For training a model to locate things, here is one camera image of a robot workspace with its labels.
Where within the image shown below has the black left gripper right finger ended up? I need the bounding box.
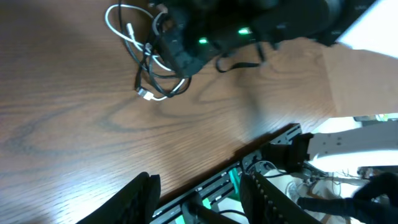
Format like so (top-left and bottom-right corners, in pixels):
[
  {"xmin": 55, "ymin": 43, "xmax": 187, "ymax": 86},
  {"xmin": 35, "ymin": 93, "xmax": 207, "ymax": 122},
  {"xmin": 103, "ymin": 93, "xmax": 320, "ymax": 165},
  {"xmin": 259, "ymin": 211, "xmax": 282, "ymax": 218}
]
[{"xmin": 239, "ymin": 172, "xmax": 320, "ymax": 224}]

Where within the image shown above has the black usb cable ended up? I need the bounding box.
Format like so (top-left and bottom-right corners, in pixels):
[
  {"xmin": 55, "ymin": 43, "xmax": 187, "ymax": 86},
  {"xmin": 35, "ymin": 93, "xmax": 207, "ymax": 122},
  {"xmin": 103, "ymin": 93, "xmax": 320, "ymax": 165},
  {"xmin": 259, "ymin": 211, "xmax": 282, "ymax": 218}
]
[{"xmin": 118, "ymin": 0, "xmax": 192, "ymax": 98}]

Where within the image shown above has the white usb cable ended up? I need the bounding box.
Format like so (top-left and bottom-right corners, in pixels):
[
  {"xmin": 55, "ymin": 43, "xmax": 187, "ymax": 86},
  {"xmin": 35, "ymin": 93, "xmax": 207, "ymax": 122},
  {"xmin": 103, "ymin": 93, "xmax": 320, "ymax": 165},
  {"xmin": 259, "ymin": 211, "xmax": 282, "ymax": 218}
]
[{"xmin": 104, "ymin": 3, "xmax": 187, "ymax": 102}]

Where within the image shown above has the black aluminium mounting rail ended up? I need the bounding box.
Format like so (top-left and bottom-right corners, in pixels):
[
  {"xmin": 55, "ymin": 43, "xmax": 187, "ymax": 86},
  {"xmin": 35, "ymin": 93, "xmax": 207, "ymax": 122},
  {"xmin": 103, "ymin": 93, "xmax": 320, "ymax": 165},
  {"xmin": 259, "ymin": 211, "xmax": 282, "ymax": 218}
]
[{"xmin": 149, "ymin": 123, "xmax": 315, "ymax": 224}]

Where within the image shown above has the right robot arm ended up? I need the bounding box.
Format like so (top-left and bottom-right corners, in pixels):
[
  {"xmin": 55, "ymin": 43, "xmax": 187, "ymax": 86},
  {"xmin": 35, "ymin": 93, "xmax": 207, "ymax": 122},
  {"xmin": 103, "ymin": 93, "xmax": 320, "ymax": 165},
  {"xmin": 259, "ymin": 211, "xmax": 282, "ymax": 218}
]
[{"xmin": 153, "ymin": 0, "xmax": 376, "ymax": 78}]

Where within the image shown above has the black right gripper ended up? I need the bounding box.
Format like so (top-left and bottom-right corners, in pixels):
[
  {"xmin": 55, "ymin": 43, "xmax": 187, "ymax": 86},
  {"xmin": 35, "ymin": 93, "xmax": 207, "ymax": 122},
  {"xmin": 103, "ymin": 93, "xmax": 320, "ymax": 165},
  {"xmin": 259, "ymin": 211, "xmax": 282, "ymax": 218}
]
[{"xmin": 150, "ymin": 0, "xmax": 218, "ymax": 78}]

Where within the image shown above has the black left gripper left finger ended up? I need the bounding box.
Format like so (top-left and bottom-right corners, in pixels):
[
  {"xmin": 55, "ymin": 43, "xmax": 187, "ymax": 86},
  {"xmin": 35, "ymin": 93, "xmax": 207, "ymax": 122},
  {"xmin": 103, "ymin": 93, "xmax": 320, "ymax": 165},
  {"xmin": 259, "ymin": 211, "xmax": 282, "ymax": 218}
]
[{"xmin": 78, "ymin": 172, "xmax": 161, "ymax": 224}]

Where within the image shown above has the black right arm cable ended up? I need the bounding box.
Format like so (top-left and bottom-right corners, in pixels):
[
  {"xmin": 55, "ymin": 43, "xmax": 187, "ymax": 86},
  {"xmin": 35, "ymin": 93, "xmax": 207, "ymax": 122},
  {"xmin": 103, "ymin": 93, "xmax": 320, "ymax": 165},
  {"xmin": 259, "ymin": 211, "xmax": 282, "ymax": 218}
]
[{"xmin": 215, "ymin": 42, "xmax": 267, "ymax": 74}]

